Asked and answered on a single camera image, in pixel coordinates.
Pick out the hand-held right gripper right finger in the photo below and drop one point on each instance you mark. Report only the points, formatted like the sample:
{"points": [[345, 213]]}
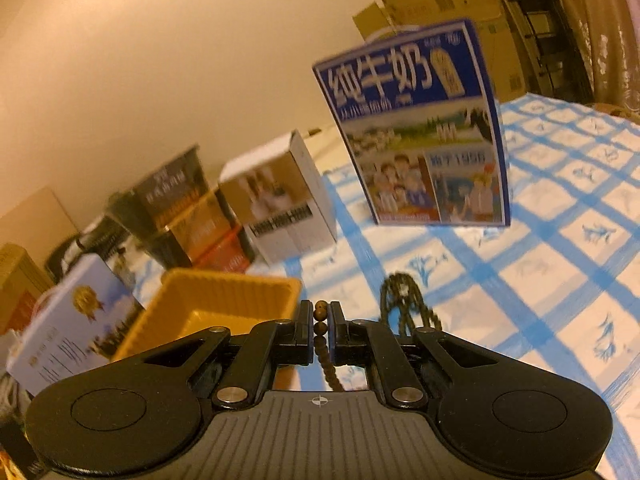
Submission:
{"points": [[339, 332]]}

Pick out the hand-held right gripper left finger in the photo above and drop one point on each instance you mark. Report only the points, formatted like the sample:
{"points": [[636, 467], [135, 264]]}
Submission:
{"points": [[303, 327]]}

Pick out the yellow plastic tray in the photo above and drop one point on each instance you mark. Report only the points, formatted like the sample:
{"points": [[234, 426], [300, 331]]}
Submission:
{"points": [[220, 300]]}

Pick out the white humidifier box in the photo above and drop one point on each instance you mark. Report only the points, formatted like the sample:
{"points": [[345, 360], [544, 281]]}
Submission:
{"points": [[280, 200]]}

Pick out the black bowl with yellow sleeve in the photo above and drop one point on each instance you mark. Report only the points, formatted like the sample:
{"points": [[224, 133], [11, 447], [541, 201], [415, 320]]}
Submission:
{"points": [[200, 230]]}

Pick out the black bowl with dark sleeve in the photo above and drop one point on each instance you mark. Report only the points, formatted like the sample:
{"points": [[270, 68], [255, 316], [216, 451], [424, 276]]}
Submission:
{"points": [[170, 190]]}

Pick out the dark blue cartoon milk carton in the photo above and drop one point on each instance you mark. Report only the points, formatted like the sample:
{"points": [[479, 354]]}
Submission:
{"points": [[415, 135]]}

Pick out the blue checked bed sheet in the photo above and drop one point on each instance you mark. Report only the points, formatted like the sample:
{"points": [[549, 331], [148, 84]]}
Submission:
{"points": [[540, 240]]}

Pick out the light blue cow milk carton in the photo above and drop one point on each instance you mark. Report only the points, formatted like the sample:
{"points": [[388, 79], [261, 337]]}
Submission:
{"points": [[75, 320]]}

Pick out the dark round container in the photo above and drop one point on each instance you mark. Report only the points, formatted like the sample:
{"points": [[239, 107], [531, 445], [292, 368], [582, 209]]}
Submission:
{"points": [[80, 250]]}

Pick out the labelled brown cardboard box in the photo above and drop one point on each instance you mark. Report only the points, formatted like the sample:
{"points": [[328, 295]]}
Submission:
{"points": [[20, 285]]}

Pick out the wooden headboard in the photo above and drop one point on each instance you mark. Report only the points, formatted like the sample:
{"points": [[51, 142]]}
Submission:
{"points": [[35, 220]]}

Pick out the open brown cardboard box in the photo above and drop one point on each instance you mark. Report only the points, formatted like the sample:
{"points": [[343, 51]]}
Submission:
{"points": [[450, 15]]}

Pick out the black folding cart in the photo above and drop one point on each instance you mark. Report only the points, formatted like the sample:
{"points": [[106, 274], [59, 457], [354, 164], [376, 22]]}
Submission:
{"points": [[540, 30]]}

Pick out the beige curtain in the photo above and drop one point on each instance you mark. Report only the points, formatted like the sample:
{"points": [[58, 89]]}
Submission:
{"points": [[610, 30]]}

